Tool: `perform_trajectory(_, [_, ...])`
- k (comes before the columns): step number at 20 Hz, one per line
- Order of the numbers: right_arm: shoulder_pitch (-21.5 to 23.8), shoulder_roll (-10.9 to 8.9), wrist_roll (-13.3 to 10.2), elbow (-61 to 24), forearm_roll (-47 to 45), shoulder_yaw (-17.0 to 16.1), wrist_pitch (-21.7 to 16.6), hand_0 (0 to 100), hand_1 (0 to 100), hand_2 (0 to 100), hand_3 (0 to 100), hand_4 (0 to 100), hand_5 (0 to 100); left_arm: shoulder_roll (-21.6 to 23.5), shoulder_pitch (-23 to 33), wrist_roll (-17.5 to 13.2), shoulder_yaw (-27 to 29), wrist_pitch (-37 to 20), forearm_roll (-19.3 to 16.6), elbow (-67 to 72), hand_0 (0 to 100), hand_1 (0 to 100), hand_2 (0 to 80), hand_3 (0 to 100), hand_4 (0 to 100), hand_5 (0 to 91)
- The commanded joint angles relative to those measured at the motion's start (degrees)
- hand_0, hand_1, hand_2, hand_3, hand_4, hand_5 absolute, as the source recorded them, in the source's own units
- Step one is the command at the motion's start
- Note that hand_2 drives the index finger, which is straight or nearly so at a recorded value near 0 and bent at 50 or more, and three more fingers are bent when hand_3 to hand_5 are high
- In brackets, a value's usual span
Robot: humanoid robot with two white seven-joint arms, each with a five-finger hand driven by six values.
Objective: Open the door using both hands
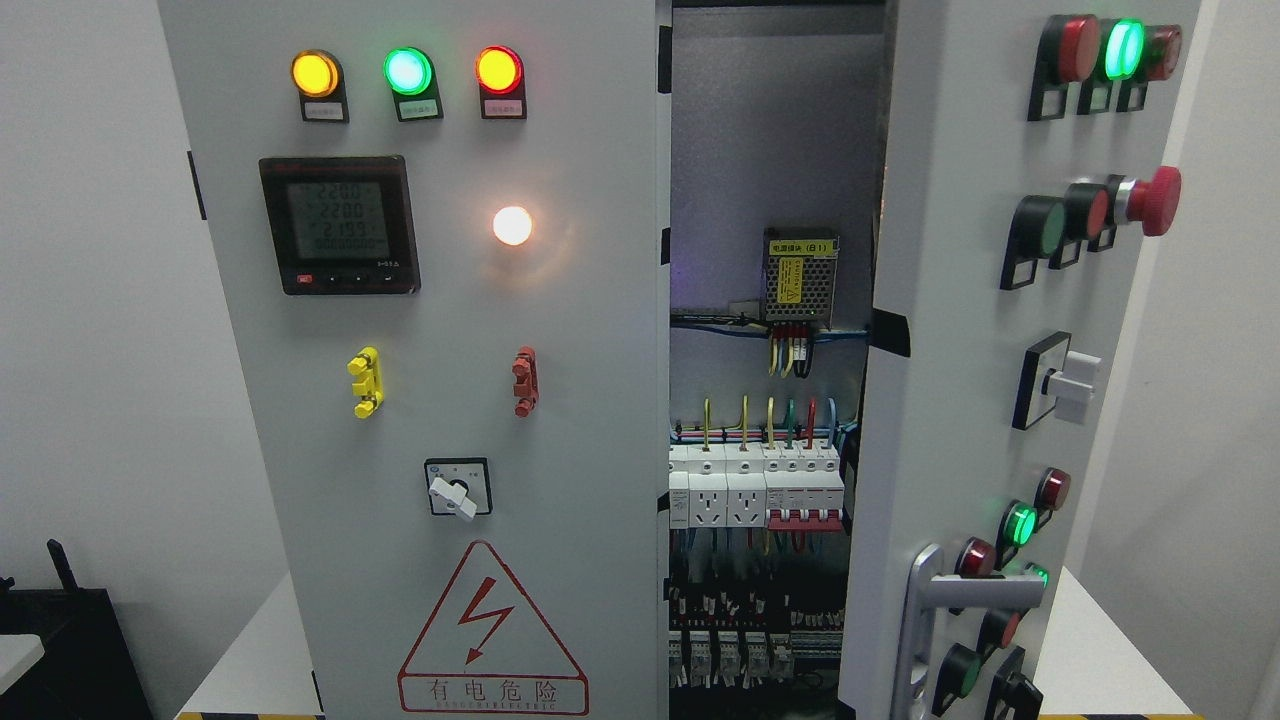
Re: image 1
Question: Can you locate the grey cabinet door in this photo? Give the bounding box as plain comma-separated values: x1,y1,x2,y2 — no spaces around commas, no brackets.
838,1,1201,719
159,1,668,719

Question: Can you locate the red terminal connector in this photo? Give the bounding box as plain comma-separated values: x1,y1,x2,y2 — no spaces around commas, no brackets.
511,345,540,418

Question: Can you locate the metal mesh power supply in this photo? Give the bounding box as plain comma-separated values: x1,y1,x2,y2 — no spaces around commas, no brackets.
762,225,840,324

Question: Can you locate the white glowing indicator light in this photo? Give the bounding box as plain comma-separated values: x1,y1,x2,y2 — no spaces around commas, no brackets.
492,206,534,246

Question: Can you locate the white socket breaker row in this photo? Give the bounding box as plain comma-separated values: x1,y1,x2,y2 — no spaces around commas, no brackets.
668,439,845,533

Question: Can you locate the yellow terminal connector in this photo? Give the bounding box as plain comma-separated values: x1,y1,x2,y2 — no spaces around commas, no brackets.
347,346,385,420

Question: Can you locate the lower relay terminal row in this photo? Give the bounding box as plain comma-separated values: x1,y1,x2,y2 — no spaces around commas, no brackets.
664,575,845,694

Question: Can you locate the red indicator light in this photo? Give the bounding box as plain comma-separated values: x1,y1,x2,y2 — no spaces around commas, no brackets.
475,45,527,119

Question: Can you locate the black digital power meter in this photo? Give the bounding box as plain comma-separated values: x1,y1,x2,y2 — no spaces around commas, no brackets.
259,155,421,295

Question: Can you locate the red electrical warning sticker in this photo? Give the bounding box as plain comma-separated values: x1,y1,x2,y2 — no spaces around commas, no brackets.
398,539,590,716

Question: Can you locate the green indicator light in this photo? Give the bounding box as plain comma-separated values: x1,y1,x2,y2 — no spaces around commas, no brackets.
383,46,443,122

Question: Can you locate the yellow indicator light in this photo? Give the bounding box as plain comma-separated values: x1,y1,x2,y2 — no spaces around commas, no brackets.
291,49,349,123

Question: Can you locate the red emergency stop button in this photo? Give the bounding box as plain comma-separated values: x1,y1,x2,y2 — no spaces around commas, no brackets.
1105,165,1181,237

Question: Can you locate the black box on floor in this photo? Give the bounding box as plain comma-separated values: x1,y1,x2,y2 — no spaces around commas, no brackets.
1,539,152,719

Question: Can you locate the silver door handle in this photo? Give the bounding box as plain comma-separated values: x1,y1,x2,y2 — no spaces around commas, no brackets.
890,544,1046,719

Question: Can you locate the white selector switch right door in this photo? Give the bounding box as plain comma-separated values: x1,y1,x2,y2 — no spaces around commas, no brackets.
1012,331,1102,430

